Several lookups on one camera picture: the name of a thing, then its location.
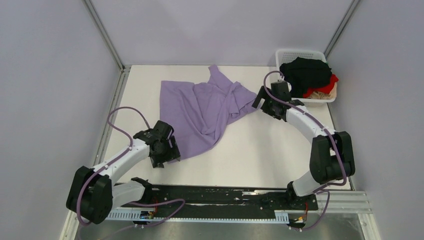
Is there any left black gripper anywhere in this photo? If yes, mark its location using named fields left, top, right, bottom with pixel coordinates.
left=150, top=135, right=181, bottom=168

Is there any purple t shirt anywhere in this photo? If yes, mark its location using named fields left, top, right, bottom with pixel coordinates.
left=159, top=65, right=257, bottom=160

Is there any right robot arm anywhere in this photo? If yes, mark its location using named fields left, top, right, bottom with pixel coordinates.
left=252, top=81, right=356, bottom=209

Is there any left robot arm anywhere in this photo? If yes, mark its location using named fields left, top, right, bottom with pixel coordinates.
left=65, top=120, right=181, bottom=225

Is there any white plastic laundry basket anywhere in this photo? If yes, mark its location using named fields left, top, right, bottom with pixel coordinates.
left=275, top=48, right=336, bottom=107

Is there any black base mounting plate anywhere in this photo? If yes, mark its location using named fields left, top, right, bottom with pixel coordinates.
left=114, top=183, right=319, bottom=220

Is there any black t shirt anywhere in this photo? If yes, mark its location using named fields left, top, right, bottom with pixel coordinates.
left=279, top=57, right=332, bottom=98

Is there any beige t shirt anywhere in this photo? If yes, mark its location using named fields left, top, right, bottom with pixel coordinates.
left=307, top=82, right=338, bottom=100

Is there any red t shirt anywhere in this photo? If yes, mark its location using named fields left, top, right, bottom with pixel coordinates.
left=302, top=74, right=339, bottom=100

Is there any white slotted cable duct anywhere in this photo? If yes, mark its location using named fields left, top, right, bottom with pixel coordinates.
left=106, top=209, right=290, bottom=224

